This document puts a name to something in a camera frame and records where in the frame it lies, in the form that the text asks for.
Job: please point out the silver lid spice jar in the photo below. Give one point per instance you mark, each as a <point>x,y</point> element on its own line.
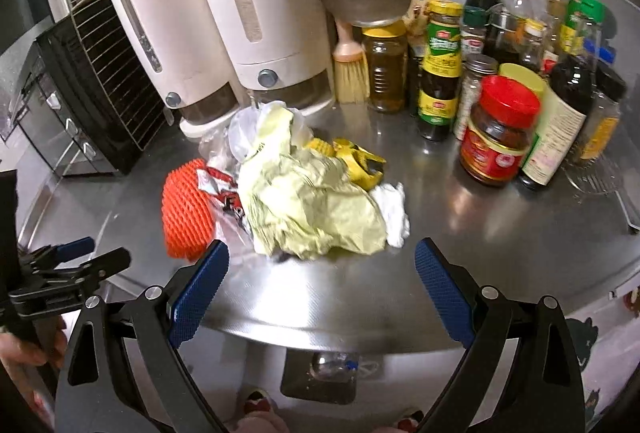
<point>469,93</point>

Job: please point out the yellow wrapper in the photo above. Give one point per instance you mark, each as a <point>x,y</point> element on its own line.
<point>360,163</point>

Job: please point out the green cap bottle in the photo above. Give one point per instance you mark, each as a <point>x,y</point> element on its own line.
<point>590,13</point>

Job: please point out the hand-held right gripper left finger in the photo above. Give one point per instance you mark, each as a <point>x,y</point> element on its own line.
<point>200,293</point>

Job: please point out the orange foam fruit net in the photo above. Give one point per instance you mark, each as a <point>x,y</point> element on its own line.
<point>185,208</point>

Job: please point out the dark bottle green yellow label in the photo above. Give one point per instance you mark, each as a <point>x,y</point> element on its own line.
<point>440,63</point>

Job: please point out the red patterned slipper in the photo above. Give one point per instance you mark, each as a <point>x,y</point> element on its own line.
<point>407,420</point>
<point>260,400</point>

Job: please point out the small green lid spice jar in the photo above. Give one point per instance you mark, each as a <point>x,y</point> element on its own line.
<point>472,43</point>

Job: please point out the red lid sauce jar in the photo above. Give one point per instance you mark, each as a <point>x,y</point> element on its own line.
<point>495,148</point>

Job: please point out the dark bottle cream label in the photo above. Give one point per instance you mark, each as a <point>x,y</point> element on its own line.
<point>560,123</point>

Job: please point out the black lid spice jar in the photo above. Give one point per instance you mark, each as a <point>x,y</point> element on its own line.
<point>602,128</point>

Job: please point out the black toaster oven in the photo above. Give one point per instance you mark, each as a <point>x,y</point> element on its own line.
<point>60,108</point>

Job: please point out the grey trash bin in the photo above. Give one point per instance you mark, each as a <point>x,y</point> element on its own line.
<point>320,393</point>

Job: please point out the clear acrylic rack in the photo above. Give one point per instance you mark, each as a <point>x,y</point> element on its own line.
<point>625,38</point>

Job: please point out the white plastic bag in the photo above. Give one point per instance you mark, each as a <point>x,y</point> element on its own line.
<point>242,133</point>

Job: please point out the amber jar yellow lid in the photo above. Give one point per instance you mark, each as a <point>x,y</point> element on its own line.
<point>385,73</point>

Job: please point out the cartoon floor mat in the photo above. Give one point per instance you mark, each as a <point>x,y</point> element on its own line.
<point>585,338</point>

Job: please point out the person's left hand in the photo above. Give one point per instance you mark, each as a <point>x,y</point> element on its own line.
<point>22,353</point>

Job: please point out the red white snack wrapper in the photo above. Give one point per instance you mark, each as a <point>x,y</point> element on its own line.
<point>215,180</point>

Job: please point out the pale green paper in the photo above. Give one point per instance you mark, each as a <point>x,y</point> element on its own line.
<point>300,198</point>

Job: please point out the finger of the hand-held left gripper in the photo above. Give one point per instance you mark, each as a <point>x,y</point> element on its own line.
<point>100,265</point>
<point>75,247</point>

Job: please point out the clear plastic bottle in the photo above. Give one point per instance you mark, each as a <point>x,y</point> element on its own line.
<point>330,365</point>

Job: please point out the clear plastic bag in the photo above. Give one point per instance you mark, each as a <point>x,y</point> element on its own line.
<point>212,150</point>

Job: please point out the white tissue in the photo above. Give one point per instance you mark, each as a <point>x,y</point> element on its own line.
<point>395,213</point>

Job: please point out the pink fleece pants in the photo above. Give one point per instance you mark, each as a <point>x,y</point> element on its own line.
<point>260,425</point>

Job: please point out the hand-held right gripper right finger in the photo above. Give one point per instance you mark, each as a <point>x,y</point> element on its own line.
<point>445,293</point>

